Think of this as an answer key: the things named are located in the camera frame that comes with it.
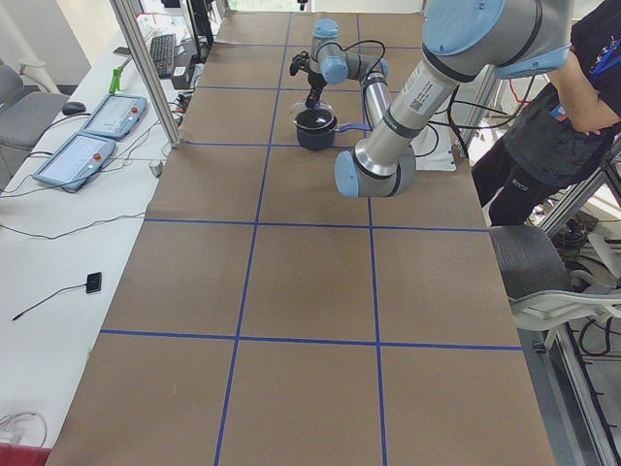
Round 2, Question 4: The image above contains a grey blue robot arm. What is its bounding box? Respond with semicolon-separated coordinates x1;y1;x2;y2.
308;0;573;197

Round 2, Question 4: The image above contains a grey office chair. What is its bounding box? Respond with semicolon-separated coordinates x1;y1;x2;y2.
489;224;620;351

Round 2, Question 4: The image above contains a grey chair at left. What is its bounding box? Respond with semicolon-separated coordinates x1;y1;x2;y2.
1;61;69;186

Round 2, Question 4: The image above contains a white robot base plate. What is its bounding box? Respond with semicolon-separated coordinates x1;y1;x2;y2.
410;126;456;171

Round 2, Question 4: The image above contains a lower blue teach pendant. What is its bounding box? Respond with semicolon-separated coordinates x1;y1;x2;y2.
33;132;116;192

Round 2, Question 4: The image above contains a black keyboard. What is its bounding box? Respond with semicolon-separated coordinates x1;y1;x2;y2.
149;34;177;79

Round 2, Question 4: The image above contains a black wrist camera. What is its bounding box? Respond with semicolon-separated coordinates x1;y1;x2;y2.
289;50;310;77

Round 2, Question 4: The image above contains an aluminium frame post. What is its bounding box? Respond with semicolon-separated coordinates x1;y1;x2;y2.
110;0;182;149

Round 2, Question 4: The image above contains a person in black clothes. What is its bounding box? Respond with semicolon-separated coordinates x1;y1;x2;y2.
472;0;620;226

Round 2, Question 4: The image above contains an upper blue teach pendant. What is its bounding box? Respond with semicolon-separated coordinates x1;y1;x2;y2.
81;94;147;141

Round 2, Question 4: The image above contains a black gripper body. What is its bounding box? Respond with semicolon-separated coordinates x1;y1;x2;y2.
308;71;326;99

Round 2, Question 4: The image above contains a glass lid with blue knob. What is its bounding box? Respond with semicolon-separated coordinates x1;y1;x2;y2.
289;100;335;127

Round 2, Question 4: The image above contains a blue teach pendant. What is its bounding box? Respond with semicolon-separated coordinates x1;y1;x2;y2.
81;94;147;141
33;132;116;192

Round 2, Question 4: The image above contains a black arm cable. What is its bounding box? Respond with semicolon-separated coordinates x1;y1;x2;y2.
339;39;510;159

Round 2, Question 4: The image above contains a blue saucepan with long handle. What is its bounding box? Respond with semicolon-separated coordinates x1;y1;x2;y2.
293;109;371;150

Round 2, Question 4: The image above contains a small black square sensor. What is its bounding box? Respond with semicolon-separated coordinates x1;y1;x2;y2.
85;272;103;294

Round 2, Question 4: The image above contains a black computer mouse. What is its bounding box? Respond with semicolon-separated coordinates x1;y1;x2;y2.
61;101;86;117

